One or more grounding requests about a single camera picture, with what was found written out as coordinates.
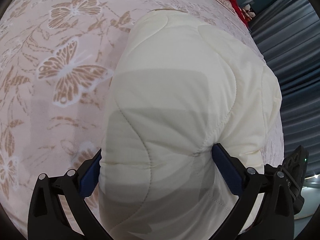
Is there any cream quilted jacket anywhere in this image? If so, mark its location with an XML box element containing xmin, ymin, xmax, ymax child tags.
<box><xmin>99</xmin><ymin>10</ymin><xmax>281</xmax><ymax>239</ymax></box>

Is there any blue-grey curtain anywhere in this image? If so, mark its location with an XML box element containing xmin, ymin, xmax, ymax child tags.
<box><xmin>251</xmin><ymin>0</ymin><xmax>319</xmax><ymax>177</ymax></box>

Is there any plush toy by curtain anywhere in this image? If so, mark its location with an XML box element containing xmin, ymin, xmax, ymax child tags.
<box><xmin>242</xmin><ymin>4</ymin><xmax>255</xmax><ymax>22</ymax></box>

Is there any pink butterfly bedspread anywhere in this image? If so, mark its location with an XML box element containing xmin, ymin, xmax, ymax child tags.
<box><xmin>0</xmin><ymin>0</ymin><xmax>286</xmax><ymax>233</ymax></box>

